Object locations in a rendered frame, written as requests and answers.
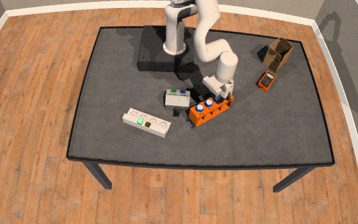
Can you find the orange multimeter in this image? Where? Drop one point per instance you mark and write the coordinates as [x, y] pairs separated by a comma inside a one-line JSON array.
[[266, 81]]

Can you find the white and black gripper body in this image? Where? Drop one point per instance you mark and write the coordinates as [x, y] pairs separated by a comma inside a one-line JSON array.
[[226, 88]]

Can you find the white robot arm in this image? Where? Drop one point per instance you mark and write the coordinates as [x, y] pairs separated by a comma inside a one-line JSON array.
[[209, 14]]

